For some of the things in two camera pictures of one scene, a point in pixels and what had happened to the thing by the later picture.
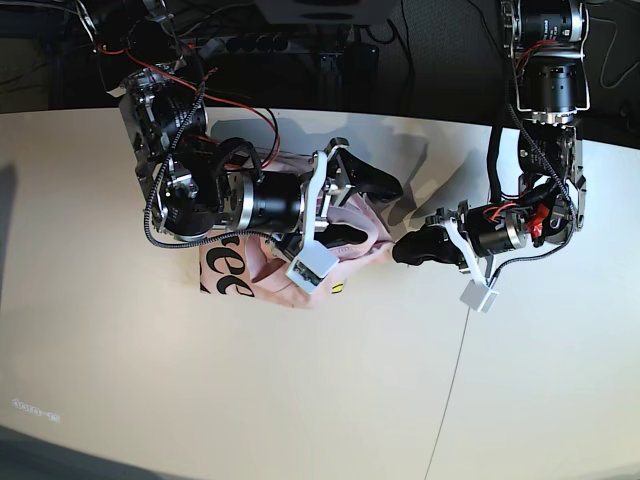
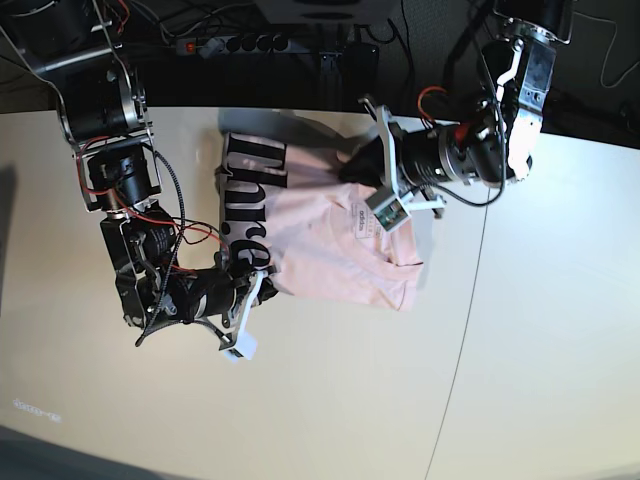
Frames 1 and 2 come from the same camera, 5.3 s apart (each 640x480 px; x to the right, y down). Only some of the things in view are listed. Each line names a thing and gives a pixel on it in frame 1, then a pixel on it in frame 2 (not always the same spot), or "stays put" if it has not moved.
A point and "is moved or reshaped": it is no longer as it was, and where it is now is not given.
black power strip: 267,43 stays put
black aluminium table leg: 331,81 stays put
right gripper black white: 482,231 to 419,160
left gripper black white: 268,201 to 242,277
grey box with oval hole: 329,11 stays put
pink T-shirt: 255,265 is moved or reshaped
